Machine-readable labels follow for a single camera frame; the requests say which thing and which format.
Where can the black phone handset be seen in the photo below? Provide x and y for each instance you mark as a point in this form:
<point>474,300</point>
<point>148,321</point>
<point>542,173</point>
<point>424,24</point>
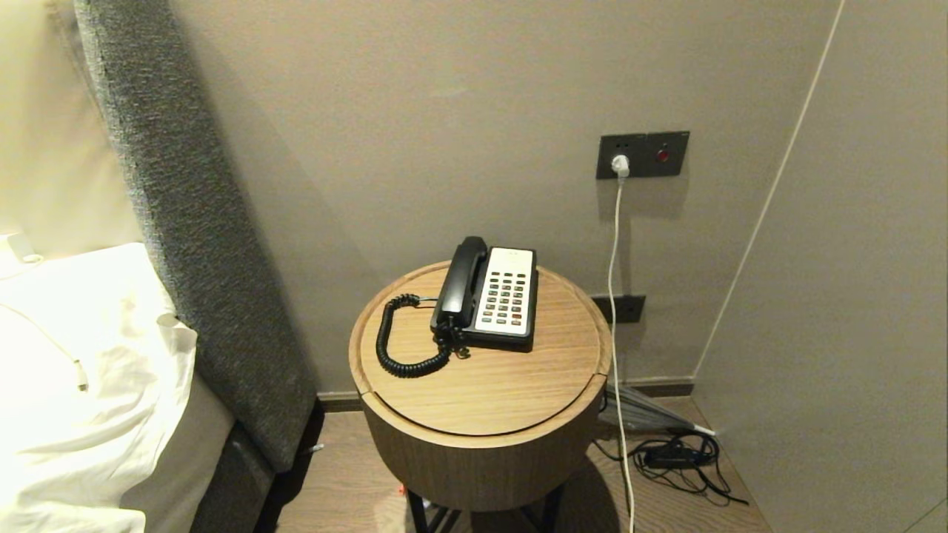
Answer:
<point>461,280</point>

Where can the black and white phone base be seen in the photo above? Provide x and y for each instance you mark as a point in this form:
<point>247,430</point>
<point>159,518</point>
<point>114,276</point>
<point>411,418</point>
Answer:
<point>508,297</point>

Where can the round wooden side table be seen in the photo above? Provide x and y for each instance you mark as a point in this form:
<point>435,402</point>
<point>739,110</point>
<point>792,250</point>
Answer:
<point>481,392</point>

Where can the white power plug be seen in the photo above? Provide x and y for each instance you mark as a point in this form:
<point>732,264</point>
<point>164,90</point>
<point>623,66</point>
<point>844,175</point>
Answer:
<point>621,165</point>

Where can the grey folded umbrella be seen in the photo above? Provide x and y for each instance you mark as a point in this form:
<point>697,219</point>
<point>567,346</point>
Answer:
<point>644,411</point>

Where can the black power adapter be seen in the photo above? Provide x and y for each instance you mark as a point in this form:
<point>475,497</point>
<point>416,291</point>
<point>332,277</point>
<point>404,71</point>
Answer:
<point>670,456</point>

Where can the grey upholstered headboard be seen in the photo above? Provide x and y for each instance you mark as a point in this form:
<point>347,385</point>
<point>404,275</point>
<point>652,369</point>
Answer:
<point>200,222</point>

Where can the cream pillow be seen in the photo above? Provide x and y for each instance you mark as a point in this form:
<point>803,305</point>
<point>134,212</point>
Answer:
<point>52,126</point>

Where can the small dark wall socket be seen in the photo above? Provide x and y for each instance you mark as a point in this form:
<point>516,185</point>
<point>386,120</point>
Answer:
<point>626,309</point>

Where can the dark wall socket panel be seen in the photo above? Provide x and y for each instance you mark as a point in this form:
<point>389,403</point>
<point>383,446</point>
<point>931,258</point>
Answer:
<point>643,155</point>

